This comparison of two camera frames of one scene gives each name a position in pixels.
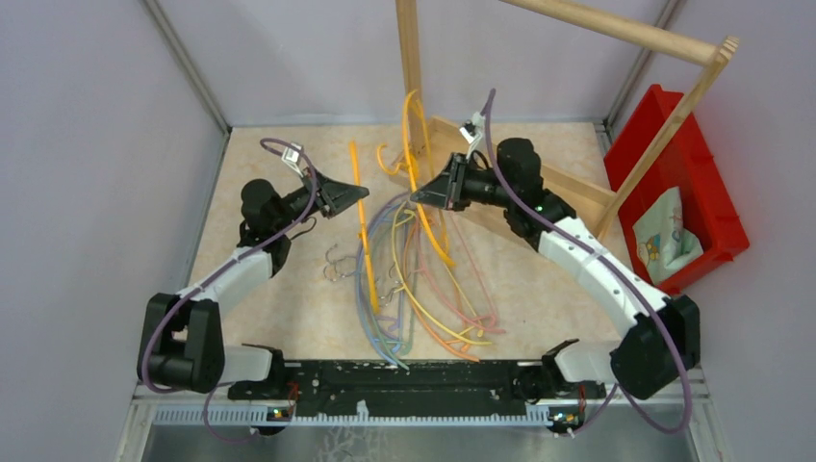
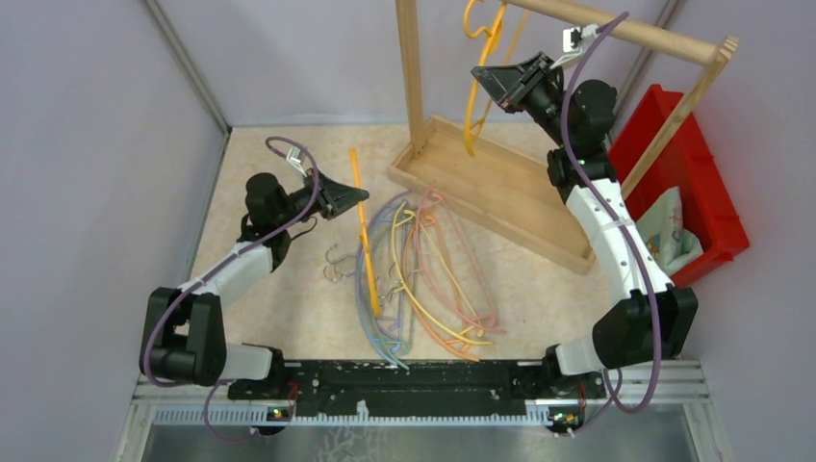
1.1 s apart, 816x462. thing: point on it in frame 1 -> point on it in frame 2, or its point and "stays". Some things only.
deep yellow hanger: x=413 y=179 -> x=468 y=127
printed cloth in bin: x=661 y=241 stays
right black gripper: x=446 y=190 -> x=510 y=85
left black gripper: x=334 y=196 stays
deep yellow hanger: x=363 y=234 stays
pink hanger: x=494 y=321 stays
